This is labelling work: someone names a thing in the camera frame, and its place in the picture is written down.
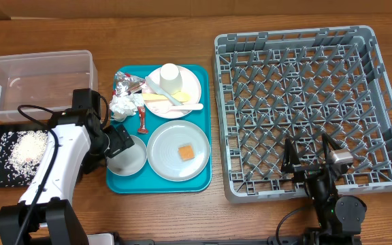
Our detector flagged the crumpled white napkin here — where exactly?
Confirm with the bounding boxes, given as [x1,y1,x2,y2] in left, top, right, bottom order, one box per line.
[110,93,144,122]

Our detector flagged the clear plastic bin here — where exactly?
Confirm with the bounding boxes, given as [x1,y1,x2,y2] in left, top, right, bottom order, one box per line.
[0,50,98,123]

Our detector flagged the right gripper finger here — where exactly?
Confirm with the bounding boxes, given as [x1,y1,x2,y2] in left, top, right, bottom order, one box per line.
[281,138,301,173]
[321,133,341,163]

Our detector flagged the light blue plastic knife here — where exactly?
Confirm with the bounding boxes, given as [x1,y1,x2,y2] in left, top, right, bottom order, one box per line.
[145,76,182,105]

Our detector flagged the yellow plastic spoon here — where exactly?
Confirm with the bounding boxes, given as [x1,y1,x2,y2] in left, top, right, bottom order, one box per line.
[142,92,191,102]

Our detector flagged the grey dishwasher rack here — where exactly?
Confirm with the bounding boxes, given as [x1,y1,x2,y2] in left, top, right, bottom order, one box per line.
[214,25,392,203]

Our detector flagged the teal serving tray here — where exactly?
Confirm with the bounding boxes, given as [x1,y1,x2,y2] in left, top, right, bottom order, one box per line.
[106,65,212,194]

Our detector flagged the red sauce packet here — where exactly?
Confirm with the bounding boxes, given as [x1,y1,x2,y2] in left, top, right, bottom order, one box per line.
[137,106,148,134]

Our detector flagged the white paper cup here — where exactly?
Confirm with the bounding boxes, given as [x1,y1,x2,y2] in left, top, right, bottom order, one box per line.
[159,63,182,95]

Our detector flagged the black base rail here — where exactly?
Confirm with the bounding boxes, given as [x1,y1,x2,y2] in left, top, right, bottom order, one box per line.
[120,236,306,245]

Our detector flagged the white plate with cutlery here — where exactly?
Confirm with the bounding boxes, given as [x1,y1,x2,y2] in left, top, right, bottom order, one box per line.
[142,65,202,119]

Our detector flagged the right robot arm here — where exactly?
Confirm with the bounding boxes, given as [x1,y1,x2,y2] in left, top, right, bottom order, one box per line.
[281,133,367,244]

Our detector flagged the pink plastic fork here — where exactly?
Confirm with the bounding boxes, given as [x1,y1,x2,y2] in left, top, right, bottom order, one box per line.
[151,103,203,113]

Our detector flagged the crumpled foil wrapper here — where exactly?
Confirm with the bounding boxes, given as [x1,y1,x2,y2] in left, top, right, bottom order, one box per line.
[114,71,146,97]

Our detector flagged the small grey bowl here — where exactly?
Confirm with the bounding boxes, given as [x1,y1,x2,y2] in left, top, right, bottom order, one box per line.
[107,135,147,176]

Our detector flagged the grey round plate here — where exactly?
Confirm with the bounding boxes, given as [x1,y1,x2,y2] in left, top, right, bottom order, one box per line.
[147,120,211,182]

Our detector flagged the orange food cube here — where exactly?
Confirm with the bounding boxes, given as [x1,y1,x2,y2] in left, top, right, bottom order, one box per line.
[178,144,195,161]

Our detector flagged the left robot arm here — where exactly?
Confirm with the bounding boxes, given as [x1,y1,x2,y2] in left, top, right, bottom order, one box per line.
[0,88,134,245]

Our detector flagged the white rice pile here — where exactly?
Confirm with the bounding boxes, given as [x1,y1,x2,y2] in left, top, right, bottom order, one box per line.
[0,130,48,187]

